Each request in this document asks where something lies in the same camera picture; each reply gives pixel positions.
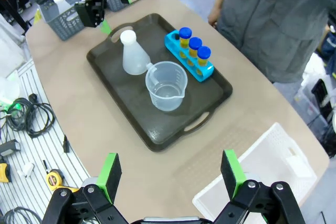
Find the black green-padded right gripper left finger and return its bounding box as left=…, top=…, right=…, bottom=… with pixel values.
left=41, top=153, right=129, bottom=224

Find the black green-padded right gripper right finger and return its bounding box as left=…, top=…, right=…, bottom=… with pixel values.
left=209, top=150, right=307, bottom=224

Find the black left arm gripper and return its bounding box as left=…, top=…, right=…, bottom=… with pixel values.
left=74, top=0, right=132, bottom=35

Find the white translucent conical flask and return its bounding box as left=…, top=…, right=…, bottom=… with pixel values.
left=120, top=29, right=152, bottom=76

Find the yellow tube with blue cap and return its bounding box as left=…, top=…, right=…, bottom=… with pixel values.
left=187, top=37, right=203, bottom=68
left=196, top=46, right=212, bottom=77
left=178, top=27, right=193, bottom=60

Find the clear plastic measuring beaker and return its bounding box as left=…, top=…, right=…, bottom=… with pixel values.
left=145, top=61, right=188, bottom=112

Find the person's right hand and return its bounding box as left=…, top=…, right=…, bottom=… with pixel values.
left=207, top=8, right=223, bottom=29

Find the white perforated plastic basket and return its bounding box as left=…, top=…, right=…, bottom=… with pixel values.
left=192, top=122, right=318, bottom=222

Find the yellow tape measure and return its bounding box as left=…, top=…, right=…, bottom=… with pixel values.
left=46, top=168, right=65, bottom=191

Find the black plug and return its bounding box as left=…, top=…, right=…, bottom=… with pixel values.
left=63, top=134, right=71, bottom=154

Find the white plastic bottle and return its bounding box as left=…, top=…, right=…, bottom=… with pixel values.
left=53, top=0, right=72, bottom=15

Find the blue four-hole tube rack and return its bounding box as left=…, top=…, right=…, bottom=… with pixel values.
left=164, top=30, right=215, bottom=83

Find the white block inside basket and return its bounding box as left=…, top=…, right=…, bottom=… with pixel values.
left=285, top=146, right=308, bottom=178

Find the yellow-green tag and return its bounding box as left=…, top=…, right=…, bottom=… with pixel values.
left=33, top=8, right=43, bottom=27

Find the white ribbed floor panel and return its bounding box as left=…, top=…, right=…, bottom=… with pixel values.
left=0, top=60, right=90, bottom=224

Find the dark brown plastic tray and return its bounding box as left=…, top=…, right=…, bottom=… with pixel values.
left=86, top=13, right=234, bottom=153

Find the small white plastic block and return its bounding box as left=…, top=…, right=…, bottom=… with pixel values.
left=17, top=162, right=35, bottom=178

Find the yellow and black tool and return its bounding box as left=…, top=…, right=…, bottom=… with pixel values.
left=0, top=163, right=13, bottom=184

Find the grey power adapter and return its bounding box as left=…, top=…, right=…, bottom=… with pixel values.
left=0, top=140, right=22, bottom=158

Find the clear plastic storage box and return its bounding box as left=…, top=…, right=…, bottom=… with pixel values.
left=293, top=76, right=329, bottom=132

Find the black crate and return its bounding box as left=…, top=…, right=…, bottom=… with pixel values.
left=311, top=78, right=336, bottom=154

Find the white plastic bag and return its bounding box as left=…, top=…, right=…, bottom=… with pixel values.
left=0, top=76, right=22, bottom=105

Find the person's grey jacket torso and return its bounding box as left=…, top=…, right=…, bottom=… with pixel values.
left=214, top=0, right=336, bottom=83

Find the grey basket with oval handle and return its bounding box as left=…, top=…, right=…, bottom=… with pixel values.
left=35, top=0, right=86, bottom=42

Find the grey looped cable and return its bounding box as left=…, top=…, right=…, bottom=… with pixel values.
left=4, top=207, right=43, bottom=224

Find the black coiled cable bundle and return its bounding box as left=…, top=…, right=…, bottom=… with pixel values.
left=0, top=94, right=56, bottom=139

